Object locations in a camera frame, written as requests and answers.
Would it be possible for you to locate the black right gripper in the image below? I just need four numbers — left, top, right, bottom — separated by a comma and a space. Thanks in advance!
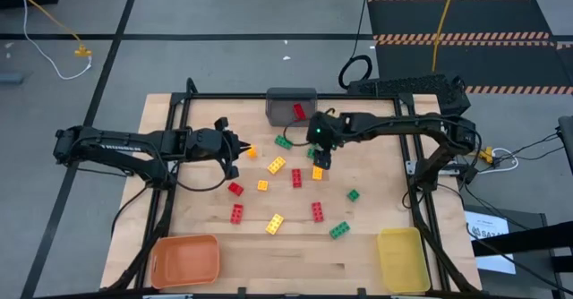
306, 112, 346, 170

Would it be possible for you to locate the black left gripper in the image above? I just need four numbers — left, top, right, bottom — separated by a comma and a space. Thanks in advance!
185, 116, 252, 180

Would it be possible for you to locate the grey plastic bin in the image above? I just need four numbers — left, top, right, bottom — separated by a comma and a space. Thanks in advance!
265, 87, 319, 128

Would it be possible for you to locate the black perforated computer case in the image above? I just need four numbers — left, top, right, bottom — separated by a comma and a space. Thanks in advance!
346, 73, 473, 117

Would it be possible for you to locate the orange plastic bin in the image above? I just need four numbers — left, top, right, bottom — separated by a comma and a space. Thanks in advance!
150, 234, 221, 290

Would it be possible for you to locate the yellow plastic bin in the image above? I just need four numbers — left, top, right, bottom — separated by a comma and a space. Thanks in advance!
376, 226, 432, 295

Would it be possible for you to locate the white printed paper sign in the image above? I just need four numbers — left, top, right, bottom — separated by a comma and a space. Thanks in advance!
464, 210, 517, 276

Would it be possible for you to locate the black hazard-striped floor mat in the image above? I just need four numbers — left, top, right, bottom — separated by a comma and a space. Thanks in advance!
366, 0, 556, 46
374, 40, 573, 96

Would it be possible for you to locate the dark grey cart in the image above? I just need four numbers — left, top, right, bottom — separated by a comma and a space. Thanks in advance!
460, 203, 573, 299

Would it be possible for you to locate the black metal bar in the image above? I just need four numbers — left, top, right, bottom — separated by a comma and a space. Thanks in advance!
471, 220, 573, 258

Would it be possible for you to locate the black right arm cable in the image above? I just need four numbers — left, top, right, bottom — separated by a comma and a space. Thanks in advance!
282, 107, 337, 148

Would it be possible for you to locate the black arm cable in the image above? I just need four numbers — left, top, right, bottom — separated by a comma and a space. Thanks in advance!
282, 107, 337, 148
167, 131, 236, 193

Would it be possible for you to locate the black metal table frame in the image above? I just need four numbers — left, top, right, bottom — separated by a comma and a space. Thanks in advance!
107, 77, 483, 299

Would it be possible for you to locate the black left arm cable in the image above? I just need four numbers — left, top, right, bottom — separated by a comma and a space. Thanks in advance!
167, 131, 236, 193

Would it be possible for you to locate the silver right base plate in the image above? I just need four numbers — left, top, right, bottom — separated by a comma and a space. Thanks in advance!
405, 159, 463, 177

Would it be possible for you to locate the black cable with loop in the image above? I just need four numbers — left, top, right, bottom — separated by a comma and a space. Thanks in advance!
338, 0, 375, 90

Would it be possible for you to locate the white power cable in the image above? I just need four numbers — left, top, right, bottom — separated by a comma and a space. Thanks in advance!
475, 146, 520, 175

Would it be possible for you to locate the yellow hanging cable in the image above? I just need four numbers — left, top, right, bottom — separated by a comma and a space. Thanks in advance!
431, 0, 461, 74

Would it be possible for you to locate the yellow cable with plug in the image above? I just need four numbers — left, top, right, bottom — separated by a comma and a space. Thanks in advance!
0, 0, 94, 59

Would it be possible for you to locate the white floor cable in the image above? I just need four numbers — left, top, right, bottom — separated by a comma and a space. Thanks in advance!
12, 0, 94, 81

